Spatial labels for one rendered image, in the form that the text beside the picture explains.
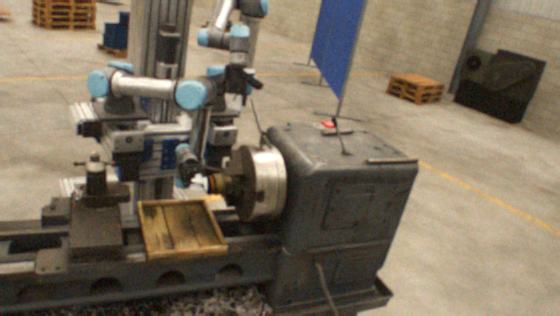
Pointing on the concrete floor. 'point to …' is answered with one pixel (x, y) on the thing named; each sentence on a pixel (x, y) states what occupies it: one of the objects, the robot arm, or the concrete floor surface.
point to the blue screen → (336, 45)
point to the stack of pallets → (64, 14)
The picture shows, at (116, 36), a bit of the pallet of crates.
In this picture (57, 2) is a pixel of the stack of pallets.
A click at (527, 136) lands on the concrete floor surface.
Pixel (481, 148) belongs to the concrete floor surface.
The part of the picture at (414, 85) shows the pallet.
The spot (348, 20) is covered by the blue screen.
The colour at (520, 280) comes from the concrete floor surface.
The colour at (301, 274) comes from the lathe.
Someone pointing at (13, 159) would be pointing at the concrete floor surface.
